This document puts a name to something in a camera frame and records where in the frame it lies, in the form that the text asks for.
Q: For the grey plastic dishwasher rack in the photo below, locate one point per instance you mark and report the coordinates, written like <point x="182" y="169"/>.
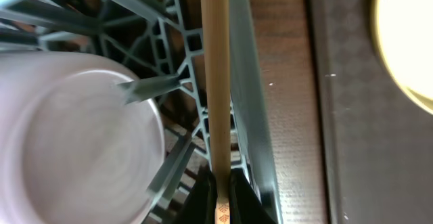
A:
<point x="151" y="41"/>

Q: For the yellow round plate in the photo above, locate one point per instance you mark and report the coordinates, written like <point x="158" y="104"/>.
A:
<point x="402" y="36"/>

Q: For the pink bowl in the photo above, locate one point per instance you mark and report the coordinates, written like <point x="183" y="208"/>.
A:
<point x="73" y="148"/>

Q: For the wooden chopstick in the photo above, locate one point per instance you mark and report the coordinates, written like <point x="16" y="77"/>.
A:
<point x="215" y="24"/>

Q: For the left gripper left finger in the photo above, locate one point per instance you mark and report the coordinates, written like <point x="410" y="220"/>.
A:
<point x="199" y="207"/>

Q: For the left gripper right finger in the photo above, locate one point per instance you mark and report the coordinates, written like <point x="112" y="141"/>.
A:
<point x="245" y="208"/>

